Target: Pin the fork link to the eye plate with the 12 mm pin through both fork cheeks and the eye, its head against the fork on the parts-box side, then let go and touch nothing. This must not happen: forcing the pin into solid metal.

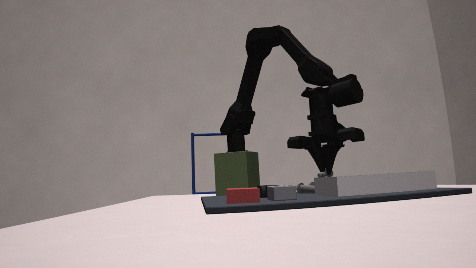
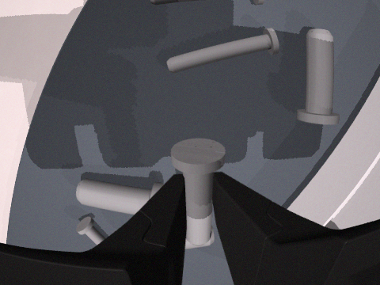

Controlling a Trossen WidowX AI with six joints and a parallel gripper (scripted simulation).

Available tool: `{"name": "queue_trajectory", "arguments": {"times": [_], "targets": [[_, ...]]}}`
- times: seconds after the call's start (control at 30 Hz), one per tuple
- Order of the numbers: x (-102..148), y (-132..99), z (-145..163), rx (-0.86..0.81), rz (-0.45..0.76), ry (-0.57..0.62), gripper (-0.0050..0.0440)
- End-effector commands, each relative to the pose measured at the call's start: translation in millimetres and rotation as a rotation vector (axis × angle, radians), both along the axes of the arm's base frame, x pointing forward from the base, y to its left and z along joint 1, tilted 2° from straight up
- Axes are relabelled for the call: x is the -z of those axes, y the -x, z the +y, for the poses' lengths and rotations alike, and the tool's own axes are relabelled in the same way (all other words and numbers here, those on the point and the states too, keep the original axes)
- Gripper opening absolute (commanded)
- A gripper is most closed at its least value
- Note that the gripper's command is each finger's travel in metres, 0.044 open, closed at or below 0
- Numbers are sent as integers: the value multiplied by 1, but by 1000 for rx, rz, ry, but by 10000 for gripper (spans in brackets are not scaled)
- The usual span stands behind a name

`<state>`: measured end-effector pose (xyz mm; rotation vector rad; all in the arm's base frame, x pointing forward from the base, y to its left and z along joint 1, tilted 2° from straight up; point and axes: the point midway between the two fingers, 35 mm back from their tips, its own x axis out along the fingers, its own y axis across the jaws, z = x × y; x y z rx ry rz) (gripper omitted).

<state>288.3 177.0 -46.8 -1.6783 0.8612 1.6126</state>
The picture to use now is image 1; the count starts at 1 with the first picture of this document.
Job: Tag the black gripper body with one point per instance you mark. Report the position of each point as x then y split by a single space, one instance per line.
323 131

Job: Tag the red rectangular block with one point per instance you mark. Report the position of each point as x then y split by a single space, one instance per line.
242 195

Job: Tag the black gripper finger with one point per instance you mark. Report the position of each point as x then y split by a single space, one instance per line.
330 151
318 156

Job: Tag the dark grey clevis fork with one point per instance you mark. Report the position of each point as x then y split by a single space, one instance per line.
262 191

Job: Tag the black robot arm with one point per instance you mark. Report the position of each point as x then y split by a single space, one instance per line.
259 43

